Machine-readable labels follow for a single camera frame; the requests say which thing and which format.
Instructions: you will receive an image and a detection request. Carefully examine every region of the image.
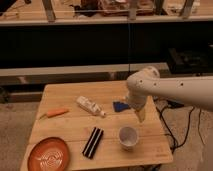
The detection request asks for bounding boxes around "yellowish pusher tip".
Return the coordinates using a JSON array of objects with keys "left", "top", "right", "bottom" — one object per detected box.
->
[{"left": 136, "top": 107, "right": 146, "bottom": 123}]

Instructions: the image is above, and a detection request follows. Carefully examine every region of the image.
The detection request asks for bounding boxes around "white paper cup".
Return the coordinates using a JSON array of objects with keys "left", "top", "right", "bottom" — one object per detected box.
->
[{"left": 118, "top": 126, "right": 139, "bottom": 150}]

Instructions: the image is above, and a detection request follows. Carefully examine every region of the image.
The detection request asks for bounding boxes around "black striped eraser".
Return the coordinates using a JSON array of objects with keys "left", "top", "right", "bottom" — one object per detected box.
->
[{"left": 82, "top": 127, "right": 104, "bottom": 159}]

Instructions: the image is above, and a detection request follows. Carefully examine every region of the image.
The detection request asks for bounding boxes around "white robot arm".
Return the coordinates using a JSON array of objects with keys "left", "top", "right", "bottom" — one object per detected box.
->
[{"left": 126, "top": 66, "right": 213, "bottom": 121}]

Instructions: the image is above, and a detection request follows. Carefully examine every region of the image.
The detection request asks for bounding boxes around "white tube bottle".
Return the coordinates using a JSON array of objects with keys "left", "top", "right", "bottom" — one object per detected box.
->
[{"left": 76, "top": 96, "right": 106, "bottom": 117}]

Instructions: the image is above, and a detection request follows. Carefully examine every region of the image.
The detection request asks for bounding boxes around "orange carrot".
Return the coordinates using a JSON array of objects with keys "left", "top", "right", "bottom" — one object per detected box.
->
[{"left": 39, "top": 108, "right": 69, "bottom": 119}]

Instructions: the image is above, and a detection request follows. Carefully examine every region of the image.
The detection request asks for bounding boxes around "orange ridged plate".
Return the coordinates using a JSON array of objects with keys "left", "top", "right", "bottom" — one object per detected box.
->
[{"left": 27, "top": 137, "right": 70, "bottom": 171}]

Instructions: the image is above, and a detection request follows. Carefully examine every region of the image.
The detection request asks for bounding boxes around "black power cable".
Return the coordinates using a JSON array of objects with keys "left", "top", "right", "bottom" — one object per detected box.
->
[{"left": 154, "top": 99, "right": 204, "bottom": 151}]

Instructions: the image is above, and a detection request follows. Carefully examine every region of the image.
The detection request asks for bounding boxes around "vertical black cable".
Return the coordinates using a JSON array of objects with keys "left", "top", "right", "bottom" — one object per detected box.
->
[{"left": 127, "top": 19, "right": 132, "bottom": 80}]

